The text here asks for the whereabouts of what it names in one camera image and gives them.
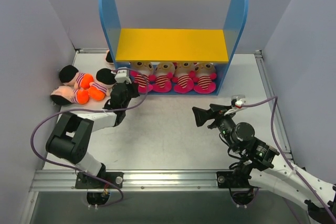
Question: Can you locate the black-haired doll behind shelf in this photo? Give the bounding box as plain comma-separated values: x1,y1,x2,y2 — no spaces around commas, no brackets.
105,50,114,66

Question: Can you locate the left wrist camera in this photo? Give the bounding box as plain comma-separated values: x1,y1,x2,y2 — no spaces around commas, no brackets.
111,68,131,84

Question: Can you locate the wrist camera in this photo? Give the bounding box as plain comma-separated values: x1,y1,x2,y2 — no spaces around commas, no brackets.
111,68,131,84
224,94,246,115

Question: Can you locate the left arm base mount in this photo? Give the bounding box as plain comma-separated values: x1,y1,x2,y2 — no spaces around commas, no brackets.
75,172,124,189

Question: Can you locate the pink plush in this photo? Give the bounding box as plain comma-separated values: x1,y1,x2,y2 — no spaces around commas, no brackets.
172,62,195,94

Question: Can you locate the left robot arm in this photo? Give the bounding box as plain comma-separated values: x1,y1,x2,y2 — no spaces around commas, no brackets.
46,82,140,188

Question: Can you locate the black-haired doll, centre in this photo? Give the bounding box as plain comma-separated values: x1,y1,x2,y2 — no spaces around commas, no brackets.
88,68,116,101

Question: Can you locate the black-haired doll, lower left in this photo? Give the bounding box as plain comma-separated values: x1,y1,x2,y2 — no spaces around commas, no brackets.
50,86,90,106

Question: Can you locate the blue and yellow toy shelf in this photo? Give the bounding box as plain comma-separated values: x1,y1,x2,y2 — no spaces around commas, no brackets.
98,0,249,95

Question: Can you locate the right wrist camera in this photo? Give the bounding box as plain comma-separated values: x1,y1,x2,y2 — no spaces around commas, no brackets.
224,94,246,115

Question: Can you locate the aluminium front rail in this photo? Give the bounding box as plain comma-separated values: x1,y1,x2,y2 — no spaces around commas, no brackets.
30,169,226,193

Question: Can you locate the black-haired doll, upper left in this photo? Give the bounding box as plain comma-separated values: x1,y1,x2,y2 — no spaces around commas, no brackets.
58,65,94,89

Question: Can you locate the white plush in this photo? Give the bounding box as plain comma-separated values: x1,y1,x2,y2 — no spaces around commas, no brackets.
130,61,154,94
152,62,175,93
193,62,217,94

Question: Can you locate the aluminium back rail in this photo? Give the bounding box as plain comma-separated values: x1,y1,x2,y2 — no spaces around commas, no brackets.
75,48,108,54

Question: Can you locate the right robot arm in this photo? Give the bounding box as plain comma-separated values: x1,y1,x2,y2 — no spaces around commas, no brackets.
192,104,335,223

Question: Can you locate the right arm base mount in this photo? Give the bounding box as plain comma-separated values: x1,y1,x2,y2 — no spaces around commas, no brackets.
216,170,250,189

